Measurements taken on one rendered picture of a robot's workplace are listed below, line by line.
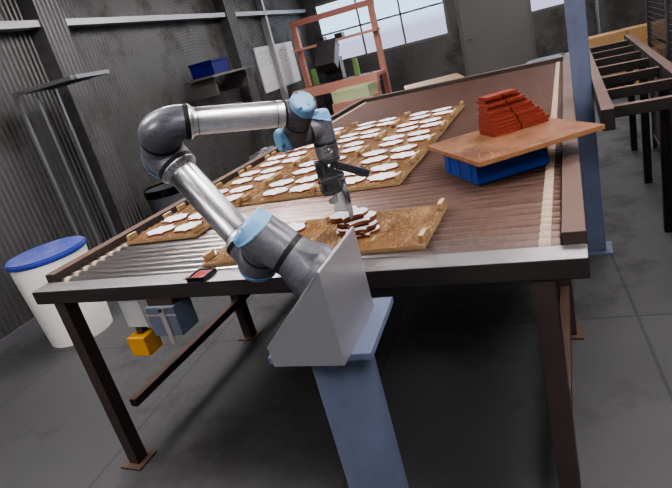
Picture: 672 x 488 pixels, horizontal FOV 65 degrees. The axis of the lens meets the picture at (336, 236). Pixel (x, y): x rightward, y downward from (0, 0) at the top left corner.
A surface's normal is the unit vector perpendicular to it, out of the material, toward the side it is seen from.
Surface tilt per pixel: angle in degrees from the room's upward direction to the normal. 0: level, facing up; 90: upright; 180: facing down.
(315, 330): 90
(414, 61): 90
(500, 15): 90
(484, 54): 90
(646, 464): 0
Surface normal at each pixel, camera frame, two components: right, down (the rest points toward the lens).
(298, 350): -0.31, 0.40
